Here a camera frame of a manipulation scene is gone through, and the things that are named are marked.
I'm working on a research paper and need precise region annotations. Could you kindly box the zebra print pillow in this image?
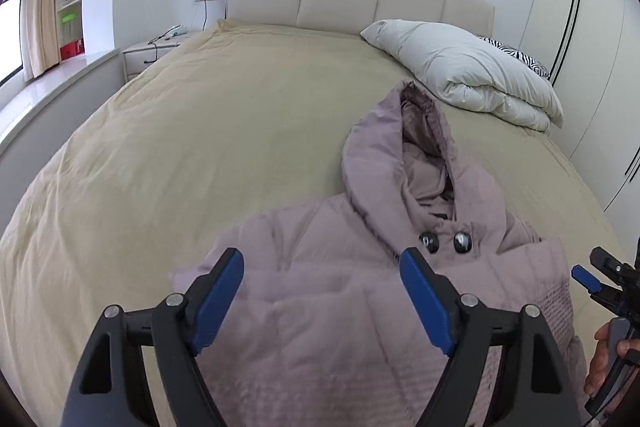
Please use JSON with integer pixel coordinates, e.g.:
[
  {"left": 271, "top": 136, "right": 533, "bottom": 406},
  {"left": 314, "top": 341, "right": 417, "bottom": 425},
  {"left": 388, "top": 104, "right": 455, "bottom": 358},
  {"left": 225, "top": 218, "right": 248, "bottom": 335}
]
[{"left": 477, "top": 36, "right": 551, "bottom": 80}]

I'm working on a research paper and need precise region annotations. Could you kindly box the person's right hand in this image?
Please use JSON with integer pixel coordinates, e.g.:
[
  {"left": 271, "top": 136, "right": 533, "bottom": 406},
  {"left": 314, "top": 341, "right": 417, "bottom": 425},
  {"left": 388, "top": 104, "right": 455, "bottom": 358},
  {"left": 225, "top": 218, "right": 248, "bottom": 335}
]
[{"left": 584, "top": 322, "right": 611, "bottom": 400}]

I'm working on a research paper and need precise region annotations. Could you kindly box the white wardrobe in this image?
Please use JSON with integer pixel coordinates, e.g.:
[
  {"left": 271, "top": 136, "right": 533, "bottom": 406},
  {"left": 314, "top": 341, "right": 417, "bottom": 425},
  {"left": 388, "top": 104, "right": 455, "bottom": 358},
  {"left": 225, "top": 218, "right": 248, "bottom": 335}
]
[{"left": 517, "top": 0, "right": 640, "bottom": 212}]

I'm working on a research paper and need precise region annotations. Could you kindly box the bed with beige cover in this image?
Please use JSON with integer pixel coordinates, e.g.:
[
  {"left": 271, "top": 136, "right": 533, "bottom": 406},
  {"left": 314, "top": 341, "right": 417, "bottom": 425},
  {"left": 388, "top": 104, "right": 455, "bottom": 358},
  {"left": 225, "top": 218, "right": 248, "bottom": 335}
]
[{"left": 0, "top": 18, "right": 640, "bottom": 427}]

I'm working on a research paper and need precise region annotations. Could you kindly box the mauve hooded puffer jacket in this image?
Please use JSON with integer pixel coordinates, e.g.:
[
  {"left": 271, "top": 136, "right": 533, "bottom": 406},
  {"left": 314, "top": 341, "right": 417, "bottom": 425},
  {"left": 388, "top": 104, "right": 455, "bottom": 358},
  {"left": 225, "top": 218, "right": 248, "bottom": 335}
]
[{"left": 170, "top": 80, "right": 588, "bottom": 427}]

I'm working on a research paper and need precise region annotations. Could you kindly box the black charging cable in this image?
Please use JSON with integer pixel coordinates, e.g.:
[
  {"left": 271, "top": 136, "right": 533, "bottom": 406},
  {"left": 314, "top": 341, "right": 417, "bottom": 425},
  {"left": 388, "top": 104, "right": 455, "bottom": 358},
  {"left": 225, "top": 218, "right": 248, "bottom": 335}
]
[{"left": 144, "top": 0, "right": 209, "bottom": 66}]

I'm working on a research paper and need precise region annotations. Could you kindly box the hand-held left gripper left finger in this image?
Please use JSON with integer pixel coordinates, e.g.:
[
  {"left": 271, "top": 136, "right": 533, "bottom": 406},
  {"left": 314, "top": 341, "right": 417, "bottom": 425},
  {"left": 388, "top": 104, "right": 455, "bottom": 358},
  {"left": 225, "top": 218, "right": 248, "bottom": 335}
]
[{"left": 61, "top": 248, "right": 245, "bottom": 427}]

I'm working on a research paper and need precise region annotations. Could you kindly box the white window sill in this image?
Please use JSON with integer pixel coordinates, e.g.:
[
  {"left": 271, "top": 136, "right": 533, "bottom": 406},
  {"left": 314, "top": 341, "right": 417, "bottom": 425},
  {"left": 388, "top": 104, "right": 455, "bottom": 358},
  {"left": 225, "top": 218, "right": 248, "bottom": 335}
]
[{"left": 0, "top": 47, "right": 123, "bottom": 148}]

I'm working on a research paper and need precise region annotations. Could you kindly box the white nightstand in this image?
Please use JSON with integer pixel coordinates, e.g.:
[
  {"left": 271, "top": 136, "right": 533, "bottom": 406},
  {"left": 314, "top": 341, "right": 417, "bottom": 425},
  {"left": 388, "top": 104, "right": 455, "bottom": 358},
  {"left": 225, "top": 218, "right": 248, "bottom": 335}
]
[{"left": 122, "top": 31, "right": 201, "bottom": 82}]

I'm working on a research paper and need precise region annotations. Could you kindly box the folded white duvet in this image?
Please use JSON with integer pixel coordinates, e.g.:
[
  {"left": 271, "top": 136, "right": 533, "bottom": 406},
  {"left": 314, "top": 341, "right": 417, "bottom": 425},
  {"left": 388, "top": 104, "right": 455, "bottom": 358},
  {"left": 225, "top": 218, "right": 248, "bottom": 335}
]
[{"left": 360, "top": 20, "right": 565, "bottom": 136}]

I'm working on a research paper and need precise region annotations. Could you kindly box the black framed window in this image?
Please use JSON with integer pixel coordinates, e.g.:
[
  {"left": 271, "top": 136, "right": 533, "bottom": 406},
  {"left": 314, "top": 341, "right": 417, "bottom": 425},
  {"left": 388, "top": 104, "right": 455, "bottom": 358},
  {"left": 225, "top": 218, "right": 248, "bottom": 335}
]
[{"left": 0, "top": 0, "right": 23, "bottom": 88}]

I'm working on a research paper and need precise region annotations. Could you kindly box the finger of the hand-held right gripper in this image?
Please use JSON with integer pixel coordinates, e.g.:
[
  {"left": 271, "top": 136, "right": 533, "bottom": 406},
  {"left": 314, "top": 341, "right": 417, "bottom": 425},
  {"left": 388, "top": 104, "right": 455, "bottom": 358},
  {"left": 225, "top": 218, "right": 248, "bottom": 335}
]
[
  {"left": 571, "top": 265, "right": 632, "bottom": 322},
  {"left": 590, "top": 247, "right": 640, "bottom": 290}
]

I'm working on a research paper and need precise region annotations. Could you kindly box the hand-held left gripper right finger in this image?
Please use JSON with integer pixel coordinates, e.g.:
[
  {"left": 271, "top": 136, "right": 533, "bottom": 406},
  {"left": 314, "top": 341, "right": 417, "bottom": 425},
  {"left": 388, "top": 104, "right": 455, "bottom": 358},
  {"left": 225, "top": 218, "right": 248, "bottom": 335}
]
[{"left": 399, "top": 247, "right": 583, "bottom": 427}]

